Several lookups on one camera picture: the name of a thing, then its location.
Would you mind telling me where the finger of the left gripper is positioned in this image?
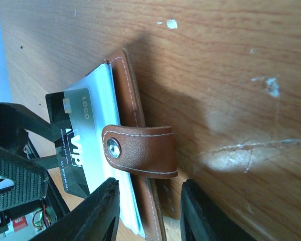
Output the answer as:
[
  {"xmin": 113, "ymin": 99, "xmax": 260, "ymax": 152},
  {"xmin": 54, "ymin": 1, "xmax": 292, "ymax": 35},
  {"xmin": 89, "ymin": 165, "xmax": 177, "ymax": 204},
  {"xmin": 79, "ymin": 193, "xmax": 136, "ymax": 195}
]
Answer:
[{"xmin": 0, "ymin": 102, "xmax": 65, "ymax": 216}]

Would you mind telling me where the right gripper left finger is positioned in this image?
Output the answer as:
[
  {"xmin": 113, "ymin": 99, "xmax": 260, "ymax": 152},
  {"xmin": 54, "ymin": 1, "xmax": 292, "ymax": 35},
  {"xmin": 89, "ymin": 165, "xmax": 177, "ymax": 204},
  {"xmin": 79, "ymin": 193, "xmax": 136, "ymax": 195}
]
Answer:
[{"xmin": 35, "ymin": 178, "xmax": 120, "ymax": 240}]

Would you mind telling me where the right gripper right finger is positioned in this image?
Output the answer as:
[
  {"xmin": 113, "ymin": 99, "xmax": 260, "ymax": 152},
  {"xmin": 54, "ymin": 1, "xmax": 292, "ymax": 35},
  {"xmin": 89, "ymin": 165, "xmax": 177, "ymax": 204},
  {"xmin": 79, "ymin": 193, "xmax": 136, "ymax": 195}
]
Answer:
[{"xmin": 180, "ymin": 179, "xmax": 255, "ymax": 240}]

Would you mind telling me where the brown leather card holder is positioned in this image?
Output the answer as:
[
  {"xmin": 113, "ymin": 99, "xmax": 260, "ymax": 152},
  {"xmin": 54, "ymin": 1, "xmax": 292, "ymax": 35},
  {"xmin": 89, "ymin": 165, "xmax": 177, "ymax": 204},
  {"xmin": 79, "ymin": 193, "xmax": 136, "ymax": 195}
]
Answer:
[{"xmin": 67, "ymin": 49, "xmax": 178, "ymax": 240}]

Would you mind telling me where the black VIP credit card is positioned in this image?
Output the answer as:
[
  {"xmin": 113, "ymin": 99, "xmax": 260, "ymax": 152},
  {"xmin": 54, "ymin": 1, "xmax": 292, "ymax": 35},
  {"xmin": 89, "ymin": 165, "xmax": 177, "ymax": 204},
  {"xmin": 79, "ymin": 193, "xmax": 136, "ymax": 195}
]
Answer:
[{"xmin": 46, "ymin": 88, "xmax": 104, "ymax": 198}]

